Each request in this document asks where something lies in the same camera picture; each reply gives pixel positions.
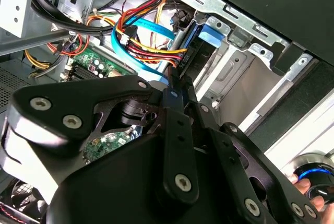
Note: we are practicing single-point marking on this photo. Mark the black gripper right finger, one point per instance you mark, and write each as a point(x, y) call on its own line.
point(250, 171)

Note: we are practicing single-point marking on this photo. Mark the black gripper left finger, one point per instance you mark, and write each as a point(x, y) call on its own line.
point(65, 98)

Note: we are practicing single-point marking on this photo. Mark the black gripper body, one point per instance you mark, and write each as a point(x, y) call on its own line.
point(117, 187)

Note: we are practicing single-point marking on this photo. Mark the hard disk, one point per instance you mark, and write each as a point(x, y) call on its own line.
point(212, 34)

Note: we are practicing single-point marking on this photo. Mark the person hand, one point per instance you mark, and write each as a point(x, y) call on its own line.
point(326, 213)

